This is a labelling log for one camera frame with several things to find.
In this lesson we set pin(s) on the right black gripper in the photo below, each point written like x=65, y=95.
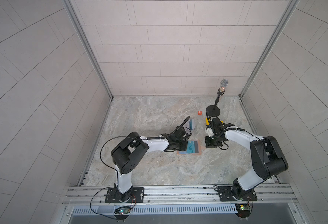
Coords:
x=207, y=143

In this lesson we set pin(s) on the brown leather card holder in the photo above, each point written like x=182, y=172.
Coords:
x=184, y=152

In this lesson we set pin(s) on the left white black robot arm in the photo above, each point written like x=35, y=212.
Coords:
x=130, y=151

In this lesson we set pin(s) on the perforated vent strip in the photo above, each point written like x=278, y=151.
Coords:
x=160, y=209

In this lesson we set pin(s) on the right circuit board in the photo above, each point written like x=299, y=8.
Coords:
x=243, y=210

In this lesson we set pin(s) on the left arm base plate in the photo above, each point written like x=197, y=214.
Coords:
x=113, y=195

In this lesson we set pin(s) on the teal VIP card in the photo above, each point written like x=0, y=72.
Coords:
x=192, y=147

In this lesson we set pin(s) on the aluminium mounting rail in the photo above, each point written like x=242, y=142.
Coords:
x=177, y=194

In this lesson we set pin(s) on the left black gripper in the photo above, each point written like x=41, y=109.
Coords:
x=184, y=147

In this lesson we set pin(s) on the clear acrylic card box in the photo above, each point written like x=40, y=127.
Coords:
x=191, y=124

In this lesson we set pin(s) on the left green circuit board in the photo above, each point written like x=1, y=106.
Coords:
x=122, y=210

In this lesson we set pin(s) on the yellow triangular plastic piece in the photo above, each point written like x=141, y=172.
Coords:
x=207, y=122

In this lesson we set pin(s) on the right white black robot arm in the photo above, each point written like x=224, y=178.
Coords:
x=267, y=158

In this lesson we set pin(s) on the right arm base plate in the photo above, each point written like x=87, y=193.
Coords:
x=234, y=193

